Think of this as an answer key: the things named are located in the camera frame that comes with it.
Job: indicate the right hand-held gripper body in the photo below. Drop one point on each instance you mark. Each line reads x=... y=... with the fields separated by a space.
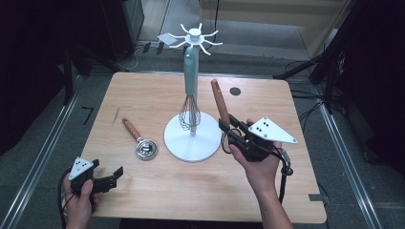
x=270 y=131

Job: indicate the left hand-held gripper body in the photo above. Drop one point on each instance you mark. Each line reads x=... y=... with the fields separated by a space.
x=80 y=168

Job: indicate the white hook rack stand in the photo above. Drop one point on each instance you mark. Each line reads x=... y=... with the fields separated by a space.
x=203 y=146

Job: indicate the person's left hand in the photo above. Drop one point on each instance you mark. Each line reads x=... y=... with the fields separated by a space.
x=79 y=210

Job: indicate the person's right hand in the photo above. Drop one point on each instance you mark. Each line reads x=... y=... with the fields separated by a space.
x=262 y=173

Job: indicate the dark round table grommet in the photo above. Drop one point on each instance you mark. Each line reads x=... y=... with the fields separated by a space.
x=235 y=91

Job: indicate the black tripod stand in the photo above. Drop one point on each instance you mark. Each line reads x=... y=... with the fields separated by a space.
x=299 y=68

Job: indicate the grey tape strip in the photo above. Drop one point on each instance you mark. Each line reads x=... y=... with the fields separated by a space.
x=315 y=197

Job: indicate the white paper tag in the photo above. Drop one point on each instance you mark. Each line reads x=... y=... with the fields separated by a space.
x=166 y=38

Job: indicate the black cabinet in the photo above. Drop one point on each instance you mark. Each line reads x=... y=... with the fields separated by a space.
x=124 y=25

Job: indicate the aluminium floor rail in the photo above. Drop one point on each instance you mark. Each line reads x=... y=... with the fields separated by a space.
x=42 y=159
x=345 y=159

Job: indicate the small black floor bracket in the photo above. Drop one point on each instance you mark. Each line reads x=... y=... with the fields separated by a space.
x=146 y=47
x=160 y=47

